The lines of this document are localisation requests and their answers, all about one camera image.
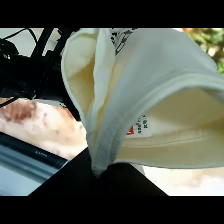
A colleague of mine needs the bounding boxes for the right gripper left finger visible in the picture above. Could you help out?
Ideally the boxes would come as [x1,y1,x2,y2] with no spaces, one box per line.
[27,146,100,197]

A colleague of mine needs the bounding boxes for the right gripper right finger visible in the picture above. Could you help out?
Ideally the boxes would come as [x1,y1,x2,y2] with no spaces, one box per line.
[98,161,169,197]

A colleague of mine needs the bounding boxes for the cream white T-shirt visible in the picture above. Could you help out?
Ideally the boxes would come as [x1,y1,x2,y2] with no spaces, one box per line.
[60,28,224,178]

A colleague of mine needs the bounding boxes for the silver frame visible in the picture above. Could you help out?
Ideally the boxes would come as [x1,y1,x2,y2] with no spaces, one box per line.
[0,131,71,197]

